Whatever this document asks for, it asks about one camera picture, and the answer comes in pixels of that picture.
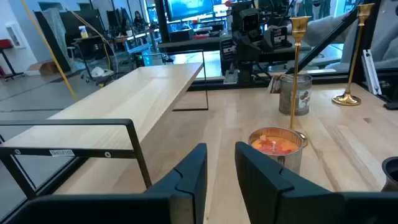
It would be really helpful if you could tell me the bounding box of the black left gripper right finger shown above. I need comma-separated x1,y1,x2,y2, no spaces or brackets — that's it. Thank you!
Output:
234,141,398,224

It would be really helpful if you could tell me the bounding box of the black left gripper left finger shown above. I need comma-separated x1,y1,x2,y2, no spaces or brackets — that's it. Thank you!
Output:
6,142,208,224

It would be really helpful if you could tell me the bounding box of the orange candle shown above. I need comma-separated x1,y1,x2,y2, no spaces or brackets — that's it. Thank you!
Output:
248,126,305,175

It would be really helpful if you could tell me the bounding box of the tall gold candlestick holder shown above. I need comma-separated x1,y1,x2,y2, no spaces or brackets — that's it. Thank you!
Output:
331,2,376,106
289,16,312,149

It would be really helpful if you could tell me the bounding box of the black candlestick holder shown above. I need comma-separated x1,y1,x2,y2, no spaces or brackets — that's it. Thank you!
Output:
381,156,398,192

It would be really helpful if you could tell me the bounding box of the glass jar candle with tag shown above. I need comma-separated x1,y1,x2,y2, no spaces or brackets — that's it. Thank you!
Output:
269,73,313,116

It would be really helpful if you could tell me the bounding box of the grey desk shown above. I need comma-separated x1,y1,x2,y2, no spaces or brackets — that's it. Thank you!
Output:
157,32,312,54

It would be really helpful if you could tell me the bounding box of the computer monitor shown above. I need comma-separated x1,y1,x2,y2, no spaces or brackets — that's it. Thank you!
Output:
164,0,229,22

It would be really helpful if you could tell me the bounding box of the person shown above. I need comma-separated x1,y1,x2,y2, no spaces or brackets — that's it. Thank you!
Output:
132,10,147,28

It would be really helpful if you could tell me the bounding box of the silver aluminium extrusion bar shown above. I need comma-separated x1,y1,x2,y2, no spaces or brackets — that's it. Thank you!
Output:
361,49,383,96

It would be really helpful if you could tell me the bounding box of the cardboard box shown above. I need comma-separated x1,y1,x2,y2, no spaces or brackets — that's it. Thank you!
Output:
29,59,60,76

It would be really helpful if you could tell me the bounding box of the red topped black stand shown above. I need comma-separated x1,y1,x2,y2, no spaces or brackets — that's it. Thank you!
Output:
0,38,25,81

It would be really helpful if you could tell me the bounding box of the silver metal bracket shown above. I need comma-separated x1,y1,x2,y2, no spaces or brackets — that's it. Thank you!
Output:
223,69,241,85

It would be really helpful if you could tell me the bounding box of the black aluminium rig frame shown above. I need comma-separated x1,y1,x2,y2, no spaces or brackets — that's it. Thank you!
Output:
186,0,398,91

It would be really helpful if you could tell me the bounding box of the wooden shelf with black frame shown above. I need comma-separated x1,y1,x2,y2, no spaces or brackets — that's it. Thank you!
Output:
0,49,209,202

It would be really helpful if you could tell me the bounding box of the yellow hanging cable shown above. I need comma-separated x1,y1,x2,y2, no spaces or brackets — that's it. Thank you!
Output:
20,0,78,103

